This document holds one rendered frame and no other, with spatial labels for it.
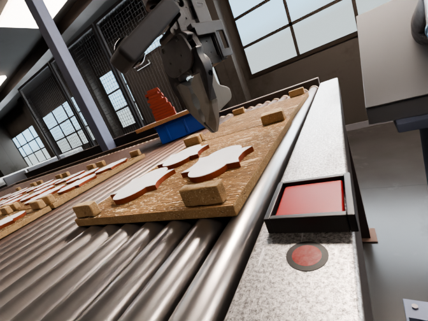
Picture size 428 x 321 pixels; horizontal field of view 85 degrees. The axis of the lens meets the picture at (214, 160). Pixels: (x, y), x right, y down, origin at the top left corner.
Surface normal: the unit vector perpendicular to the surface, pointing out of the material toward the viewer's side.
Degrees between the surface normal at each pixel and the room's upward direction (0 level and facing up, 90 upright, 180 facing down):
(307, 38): 90
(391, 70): 44
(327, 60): 90
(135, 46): 89
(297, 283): 0
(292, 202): 0
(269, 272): 0
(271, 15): 90
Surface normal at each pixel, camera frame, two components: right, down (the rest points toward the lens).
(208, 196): -0.37, 0.35
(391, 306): -0.36, -0.90
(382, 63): -0.63, -0.36
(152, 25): 0.60, -0.04
